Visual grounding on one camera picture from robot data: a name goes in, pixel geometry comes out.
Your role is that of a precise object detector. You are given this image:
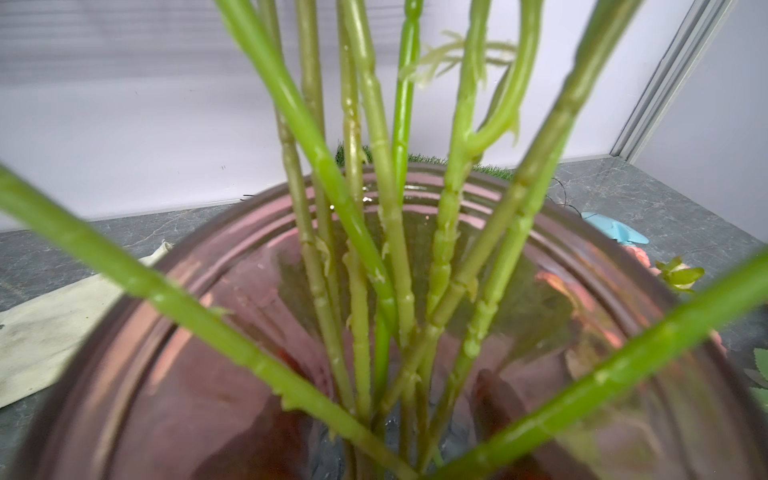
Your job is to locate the dark pink glass vase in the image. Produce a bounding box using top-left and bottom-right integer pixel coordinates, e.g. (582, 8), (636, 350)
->
(1, 170), (767, 479)

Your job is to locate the mixed flower bouquet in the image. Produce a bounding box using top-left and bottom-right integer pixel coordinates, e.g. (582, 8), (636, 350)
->
(0, 0), (768, 480)

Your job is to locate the green artificial grass mat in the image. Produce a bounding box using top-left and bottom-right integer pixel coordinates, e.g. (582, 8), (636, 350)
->
(335, 143), (514, 181)

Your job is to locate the beige garden glove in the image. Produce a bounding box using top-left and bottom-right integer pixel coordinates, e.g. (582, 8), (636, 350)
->
(0, 241), (175, 410)

